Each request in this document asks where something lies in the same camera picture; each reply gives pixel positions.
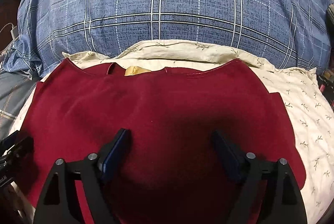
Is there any red knit garment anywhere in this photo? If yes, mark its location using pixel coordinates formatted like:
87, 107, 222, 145
16, 59, 306, 223

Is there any grey striped star bedsheet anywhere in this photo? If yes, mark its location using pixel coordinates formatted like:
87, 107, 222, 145
0, 69, 41, 140

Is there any cream leaf-print pillow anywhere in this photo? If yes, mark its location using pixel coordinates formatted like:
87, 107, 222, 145
14, 40, 333, 223

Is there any tan garment label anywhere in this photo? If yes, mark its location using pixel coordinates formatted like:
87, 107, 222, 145
124, 66, 151, 76

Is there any white charger with cable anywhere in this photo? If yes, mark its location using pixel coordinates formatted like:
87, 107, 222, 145
0, 23, 19, 40

